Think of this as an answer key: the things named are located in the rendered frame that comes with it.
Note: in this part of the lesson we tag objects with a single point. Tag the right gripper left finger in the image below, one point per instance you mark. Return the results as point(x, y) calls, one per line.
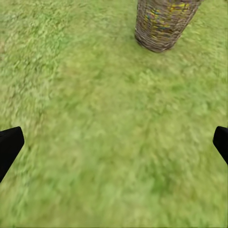
point(11, 142)

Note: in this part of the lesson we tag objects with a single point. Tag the wicker basket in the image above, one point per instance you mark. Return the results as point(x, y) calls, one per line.
point(160, 23)

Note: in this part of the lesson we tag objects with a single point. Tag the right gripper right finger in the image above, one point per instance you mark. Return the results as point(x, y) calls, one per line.
point(220, 141)

